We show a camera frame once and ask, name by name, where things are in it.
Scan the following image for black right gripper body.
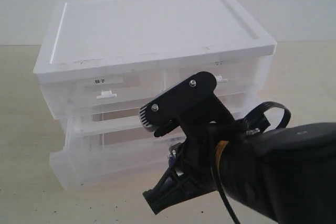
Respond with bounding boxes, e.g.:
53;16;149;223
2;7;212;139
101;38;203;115
153;95;271;188

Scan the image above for bunch of metal keys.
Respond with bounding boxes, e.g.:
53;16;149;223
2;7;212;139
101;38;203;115
167;143;184;177

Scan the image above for wide clear drawer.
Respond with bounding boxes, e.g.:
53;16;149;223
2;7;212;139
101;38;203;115
60;90;263;151
49;131;185;191

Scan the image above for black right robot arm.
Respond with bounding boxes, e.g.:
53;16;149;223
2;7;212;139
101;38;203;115
143;96;335;223

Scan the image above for white plastic drawer cabinet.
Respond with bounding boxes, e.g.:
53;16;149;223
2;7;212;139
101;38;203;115
33;0;278;120

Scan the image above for black camera cable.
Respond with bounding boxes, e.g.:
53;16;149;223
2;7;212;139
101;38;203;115
207;101;292;224

